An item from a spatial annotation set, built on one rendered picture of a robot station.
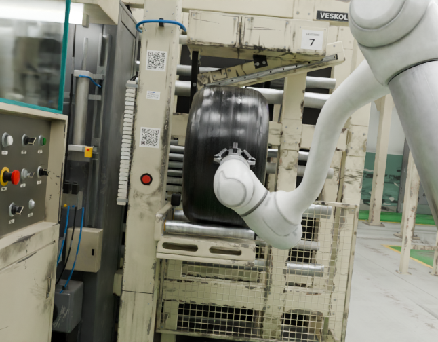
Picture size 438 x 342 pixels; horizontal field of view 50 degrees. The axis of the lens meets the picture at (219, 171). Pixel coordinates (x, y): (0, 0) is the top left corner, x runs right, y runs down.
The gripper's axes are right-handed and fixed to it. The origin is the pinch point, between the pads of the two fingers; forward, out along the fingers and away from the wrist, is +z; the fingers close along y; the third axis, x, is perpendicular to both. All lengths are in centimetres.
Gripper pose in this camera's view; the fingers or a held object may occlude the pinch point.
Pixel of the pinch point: (234, 149)
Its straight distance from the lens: 156.4
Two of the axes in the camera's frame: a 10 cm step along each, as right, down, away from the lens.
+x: -0.8, 9.5, 3.1
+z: 0.4, -3.1, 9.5
